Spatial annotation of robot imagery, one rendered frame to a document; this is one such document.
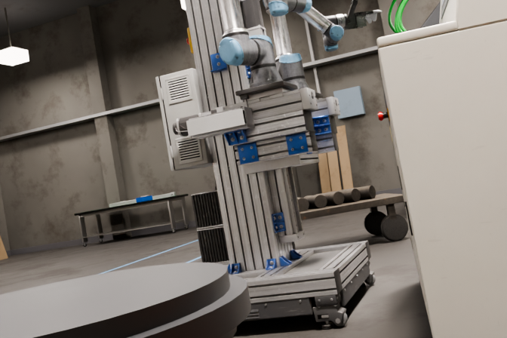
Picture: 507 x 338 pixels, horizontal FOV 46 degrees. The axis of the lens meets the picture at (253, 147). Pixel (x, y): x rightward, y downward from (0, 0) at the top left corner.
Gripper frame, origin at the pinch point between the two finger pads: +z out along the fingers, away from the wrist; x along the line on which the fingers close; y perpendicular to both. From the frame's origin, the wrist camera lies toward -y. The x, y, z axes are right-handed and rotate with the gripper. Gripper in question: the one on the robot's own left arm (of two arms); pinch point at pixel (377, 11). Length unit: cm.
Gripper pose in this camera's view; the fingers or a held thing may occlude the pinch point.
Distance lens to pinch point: 350.1
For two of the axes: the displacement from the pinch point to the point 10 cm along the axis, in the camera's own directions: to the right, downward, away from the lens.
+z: 9.8, -1.6, 1.1
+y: 1.6, 9.8, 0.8
